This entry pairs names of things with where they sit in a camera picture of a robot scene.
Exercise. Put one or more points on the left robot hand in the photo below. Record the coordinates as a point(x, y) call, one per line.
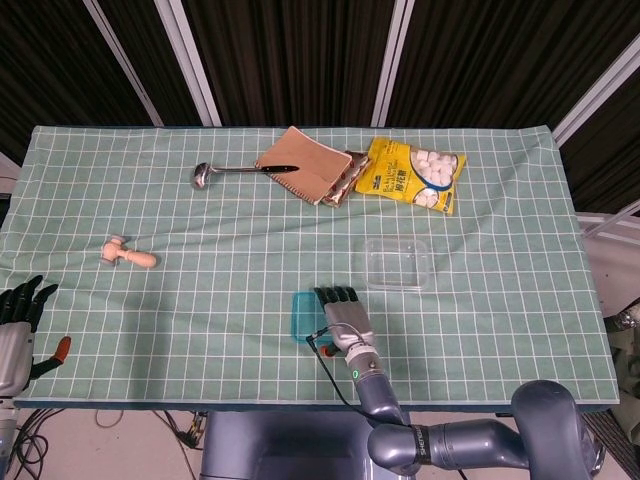
point(15, 350)

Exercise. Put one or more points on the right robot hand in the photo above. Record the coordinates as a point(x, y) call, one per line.
point(350, 320)

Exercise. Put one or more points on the translucent blue plastic lid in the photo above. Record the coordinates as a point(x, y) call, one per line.
point(305, 320)

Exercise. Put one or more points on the clear plastic container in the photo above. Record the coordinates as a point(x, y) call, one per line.
point(395, 265)

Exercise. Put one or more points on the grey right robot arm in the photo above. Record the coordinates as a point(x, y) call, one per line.
point(380, 395)

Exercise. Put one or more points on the red silver snack packet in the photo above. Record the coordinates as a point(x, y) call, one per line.
point(345, 187)

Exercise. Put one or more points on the grey robot torso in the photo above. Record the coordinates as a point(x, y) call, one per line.
point(280, 440)

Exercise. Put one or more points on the yellow marshmallow bag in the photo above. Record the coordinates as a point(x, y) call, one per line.
point(390, 180)

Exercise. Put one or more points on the green white checked tablecloth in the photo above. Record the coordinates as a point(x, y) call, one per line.
point(200, 325)

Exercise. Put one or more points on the small wooden toy hammer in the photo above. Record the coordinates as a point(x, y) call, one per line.
point(140, 259)

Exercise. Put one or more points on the brown spiral notebook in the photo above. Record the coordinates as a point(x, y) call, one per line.
point(305, 160)

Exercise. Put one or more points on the black pleated curtain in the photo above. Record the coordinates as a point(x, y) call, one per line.
point(300, 60)

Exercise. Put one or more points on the white side stand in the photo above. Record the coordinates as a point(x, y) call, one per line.
point(615, 260)

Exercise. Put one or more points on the silver metallic object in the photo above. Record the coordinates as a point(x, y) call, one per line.
point(627, 320)

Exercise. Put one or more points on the aluminium frame post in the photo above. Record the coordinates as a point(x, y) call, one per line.
point(190, 60)
point(595, 97)
point(123, 60)
point(393, 60)

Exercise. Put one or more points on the chrome metal bracket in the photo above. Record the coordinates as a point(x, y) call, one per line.
point(597, 457)

